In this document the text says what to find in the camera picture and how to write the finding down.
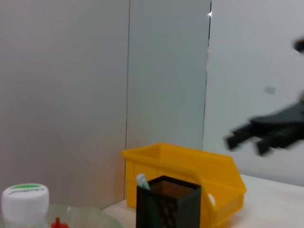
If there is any clear green-label water bottle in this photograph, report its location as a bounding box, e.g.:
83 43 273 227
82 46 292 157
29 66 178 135
0 183 50 228

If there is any black mesh pen holder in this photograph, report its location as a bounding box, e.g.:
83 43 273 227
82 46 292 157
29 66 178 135
136 175 202 228

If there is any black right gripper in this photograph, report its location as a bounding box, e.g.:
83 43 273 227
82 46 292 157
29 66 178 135
224 99 304 157

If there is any yellow plastic storage bin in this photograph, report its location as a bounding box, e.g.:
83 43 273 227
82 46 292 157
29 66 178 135
122 142 247 228

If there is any translucent wavy glass fruit plate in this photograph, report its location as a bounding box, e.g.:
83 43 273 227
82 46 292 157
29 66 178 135
45 203 125 228

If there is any mint green pen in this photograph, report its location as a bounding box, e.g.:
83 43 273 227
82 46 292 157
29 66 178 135
136 173 151 190

